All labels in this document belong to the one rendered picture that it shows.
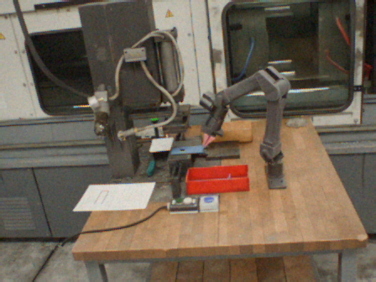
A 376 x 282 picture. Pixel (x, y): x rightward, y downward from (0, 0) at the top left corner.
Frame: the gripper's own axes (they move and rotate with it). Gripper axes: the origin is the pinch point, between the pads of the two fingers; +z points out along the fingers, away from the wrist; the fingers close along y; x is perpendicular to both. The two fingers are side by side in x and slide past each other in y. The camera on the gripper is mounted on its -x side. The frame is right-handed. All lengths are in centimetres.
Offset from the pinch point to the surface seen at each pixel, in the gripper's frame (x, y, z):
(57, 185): -69, 67, 95
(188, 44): -64, 23, -26
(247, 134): -24.1, -20.2, -4.4
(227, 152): -9.5, -12.7, 2.3
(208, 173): 12.7, -5.1, 5.6
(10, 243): -78, 87, 164
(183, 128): 8.7, 11.9, -6.8
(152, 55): 5.0, 35.0, -28.8
